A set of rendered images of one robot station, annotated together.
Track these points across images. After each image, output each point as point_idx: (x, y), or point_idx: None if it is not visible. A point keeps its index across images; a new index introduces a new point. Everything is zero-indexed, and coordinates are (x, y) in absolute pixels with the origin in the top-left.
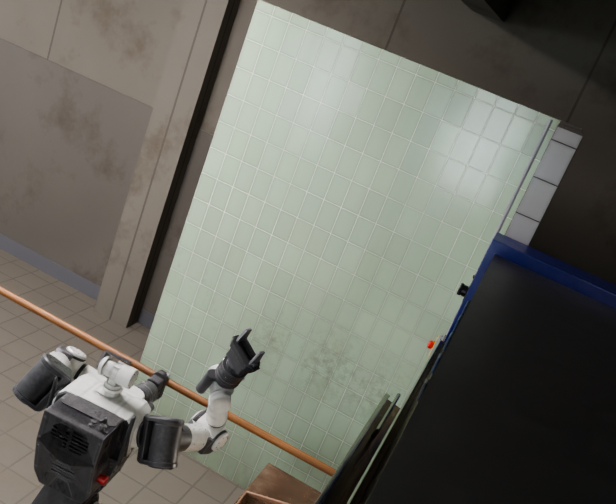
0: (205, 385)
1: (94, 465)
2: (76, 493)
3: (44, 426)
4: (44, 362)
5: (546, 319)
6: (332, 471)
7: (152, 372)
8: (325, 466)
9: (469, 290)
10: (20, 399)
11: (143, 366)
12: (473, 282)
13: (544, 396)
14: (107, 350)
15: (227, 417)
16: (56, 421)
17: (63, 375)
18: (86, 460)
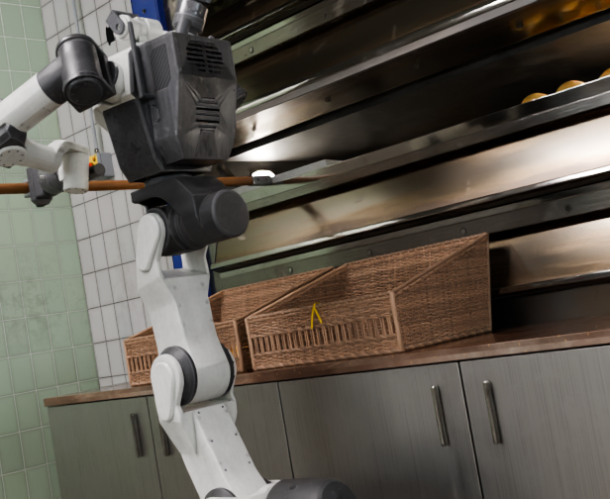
0: None
1: (235, 78)
2: (222, 144)
3: (179, 52)
4: (81, 36)
5: None
6: (228, 177)
7: (14, 183)
8: (220, 177)
9: (159, 12)
10: (100, 78)
11: None
12: (157, 3)
13: None
14: (114, 10)
15: (120, 184)
16: (186, 40)
17: (101, 49)
18: (227, 76)
